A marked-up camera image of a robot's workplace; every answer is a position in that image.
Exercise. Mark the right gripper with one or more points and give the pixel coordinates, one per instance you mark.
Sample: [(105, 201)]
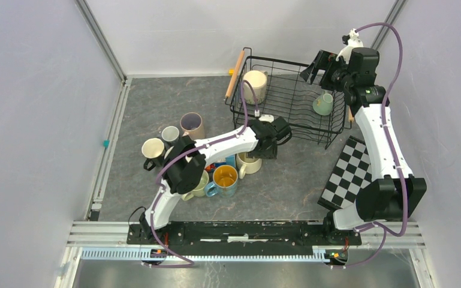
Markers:
[(309, 74)]

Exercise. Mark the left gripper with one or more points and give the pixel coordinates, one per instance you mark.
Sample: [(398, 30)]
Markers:
[(271, 153)]

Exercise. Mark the cream cup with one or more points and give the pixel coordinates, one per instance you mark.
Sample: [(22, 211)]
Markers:
[(247, 165)]

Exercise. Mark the cream floral mug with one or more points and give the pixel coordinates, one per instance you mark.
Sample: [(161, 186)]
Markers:
[(258, 81)]

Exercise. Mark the blue mug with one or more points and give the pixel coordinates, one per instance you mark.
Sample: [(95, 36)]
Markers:
[(224, 182)]

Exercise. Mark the pink mug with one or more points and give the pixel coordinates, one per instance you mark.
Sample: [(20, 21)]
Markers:
[(193, 126)]

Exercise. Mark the green mug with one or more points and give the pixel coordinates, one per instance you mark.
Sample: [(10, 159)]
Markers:
[(198, 191)]

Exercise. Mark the grey blue small cup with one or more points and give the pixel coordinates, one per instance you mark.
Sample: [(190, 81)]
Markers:
[(170, 135)]

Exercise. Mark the black mug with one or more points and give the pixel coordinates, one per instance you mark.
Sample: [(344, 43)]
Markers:
[(153, 150)]

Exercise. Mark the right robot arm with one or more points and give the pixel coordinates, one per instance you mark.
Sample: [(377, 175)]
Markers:
[(394, 191)]

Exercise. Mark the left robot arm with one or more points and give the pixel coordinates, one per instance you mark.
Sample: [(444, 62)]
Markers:
[(182, 168)]

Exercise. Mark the toy block structure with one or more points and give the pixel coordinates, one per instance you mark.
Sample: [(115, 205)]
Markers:
[(230, 160)]

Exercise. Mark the checkerboard calibration board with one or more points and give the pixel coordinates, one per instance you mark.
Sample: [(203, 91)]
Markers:
[(351, 173)]

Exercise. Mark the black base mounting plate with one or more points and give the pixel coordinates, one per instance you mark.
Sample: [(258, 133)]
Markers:
[(252, 238)]

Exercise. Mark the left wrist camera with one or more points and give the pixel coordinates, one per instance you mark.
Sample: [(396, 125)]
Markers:
[(266, 118)]

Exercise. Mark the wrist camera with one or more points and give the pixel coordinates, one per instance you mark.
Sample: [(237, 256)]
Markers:
[(266, 118), (351, 41)]

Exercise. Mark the black wire dish rack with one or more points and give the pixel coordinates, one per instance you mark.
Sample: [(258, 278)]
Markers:
[(287, 95)]

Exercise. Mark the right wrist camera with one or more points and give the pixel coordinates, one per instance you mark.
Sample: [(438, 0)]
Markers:
[(351, 41)]

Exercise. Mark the slotted cable duct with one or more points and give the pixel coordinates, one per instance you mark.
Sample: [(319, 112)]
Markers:
[(145, 254)]

